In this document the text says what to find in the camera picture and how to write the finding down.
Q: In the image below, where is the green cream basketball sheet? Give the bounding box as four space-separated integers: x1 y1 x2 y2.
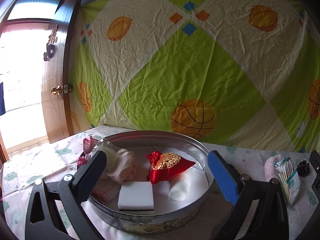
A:
69 0 319 153

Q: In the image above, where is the fluffy pink cloth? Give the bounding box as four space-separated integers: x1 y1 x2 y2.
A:
264 154 284 182

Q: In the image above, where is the brass door knob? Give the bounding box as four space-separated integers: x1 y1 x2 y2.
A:
51 84 74 95

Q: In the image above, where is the round cookie tin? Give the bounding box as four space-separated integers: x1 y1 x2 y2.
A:
88 131 214 235

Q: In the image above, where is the brown wooden door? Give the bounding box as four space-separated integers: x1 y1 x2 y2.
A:
0 0 90 165

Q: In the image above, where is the pink crochet-edged cloth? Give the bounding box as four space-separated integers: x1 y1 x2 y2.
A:
77 136 121 203

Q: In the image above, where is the white sponge block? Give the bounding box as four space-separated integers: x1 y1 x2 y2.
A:
118 181 154 211

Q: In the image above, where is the white cloth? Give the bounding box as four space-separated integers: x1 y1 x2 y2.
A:
168 170 192 203

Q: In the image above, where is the dark purple scrunchie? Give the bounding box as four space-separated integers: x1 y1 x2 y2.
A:
296 160 310 177

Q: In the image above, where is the pale pink soft cloth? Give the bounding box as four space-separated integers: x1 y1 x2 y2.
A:
104 148 137 184

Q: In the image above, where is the red gold drawstring pouch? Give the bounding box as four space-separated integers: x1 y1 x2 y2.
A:
146 151 195 185

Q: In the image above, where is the dark door ornament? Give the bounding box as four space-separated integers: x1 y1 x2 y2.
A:
43 24 58 62

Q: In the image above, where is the cotton swab pack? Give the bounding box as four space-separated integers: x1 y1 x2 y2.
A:
273 157 302 207

